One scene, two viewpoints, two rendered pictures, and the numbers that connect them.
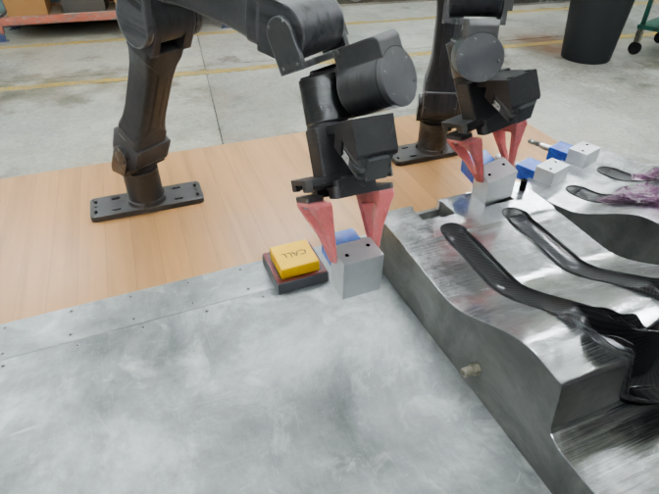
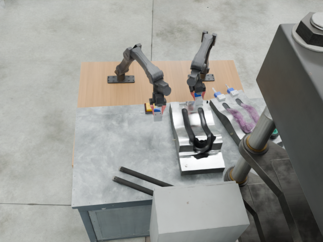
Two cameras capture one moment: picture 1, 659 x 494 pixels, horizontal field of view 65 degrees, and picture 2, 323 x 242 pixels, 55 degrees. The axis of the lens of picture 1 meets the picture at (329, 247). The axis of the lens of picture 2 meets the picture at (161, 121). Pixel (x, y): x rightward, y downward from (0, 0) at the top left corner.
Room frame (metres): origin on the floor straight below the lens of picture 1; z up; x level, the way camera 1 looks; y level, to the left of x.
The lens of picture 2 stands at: (-0.72, -0.27, 2.45)
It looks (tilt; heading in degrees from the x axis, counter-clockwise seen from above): 52 degrees down; 10
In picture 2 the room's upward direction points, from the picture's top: 6 degrees clockwise
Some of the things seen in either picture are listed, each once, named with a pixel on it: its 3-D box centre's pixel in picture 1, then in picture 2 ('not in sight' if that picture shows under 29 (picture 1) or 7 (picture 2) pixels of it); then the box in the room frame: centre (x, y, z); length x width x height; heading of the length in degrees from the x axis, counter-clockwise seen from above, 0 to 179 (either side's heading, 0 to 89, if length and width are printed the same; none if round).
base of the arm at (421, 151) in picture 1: (432, 135); (202, 74); (1.03, -0.22, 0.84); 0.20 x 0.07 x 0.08; 110
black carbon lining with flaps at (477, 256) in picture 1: (568, 270); (198, 126); (0.48, -0.29, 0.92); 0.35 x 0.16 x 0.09; 22
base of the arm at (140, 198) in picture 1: (143, 184); (120, 76); (0.82, 0.34, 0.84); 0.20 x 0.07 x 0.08; 110
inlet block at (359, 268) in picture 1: (339, 244); (156, 110); (0.51, -0.01, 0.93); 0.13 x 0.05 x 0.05; 23
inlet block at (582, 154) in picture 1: (558, 151); (230, 90); (0.91, -0.45, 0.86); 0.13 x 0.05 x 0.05; 40
